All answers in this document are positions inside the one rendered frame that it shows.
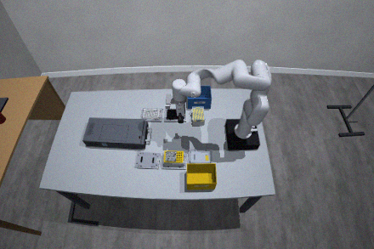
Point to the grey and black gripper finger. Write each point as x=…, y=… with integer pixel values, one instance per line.
x=180, y=120

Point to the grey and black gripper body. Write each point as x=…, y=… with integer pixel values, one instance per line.
x=180, y=109

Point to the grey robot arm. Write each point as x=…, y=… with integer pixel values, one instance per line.
x=252, y=114

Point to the yellow open-top box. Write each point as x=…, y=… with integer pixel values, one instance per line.
x=201, y=176

